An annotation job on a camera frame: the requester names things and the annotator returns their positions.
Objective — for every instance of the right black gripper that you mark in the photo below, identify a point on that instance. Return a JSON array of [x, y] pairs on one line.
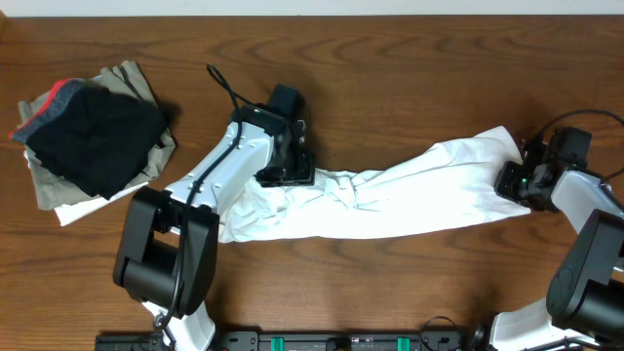
[[503, 185]]

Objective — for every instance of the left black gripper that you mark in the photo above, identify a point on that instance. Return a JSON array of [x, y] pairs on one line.
[[286, 175]]

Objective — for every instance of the white graphic t-shirt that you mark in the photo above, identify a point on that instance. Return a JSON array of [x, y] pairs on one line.
[[449, 186]]

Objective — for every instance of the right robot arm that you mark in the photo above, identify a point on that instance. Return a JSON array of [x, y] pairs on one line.
[[583, 307]]

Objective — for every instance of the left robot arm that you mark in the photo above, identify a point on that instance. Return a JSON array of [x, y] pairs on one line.
[[167, 254]]

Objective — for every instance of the black folded garment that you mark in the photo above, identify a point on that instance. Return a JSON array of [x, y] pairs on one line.
[[95, 139]]

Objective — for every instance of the white folded garment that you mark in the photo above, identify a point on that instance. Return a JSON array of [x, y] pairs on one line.
[[88, 207]]

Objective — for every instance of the khaki folded garment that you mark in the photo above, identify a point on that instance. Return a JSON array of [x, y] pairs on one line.
[[125, 78]]

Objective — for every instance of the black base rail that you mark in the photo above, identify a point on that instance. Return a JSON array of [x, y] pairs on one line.
[[437, 338]]

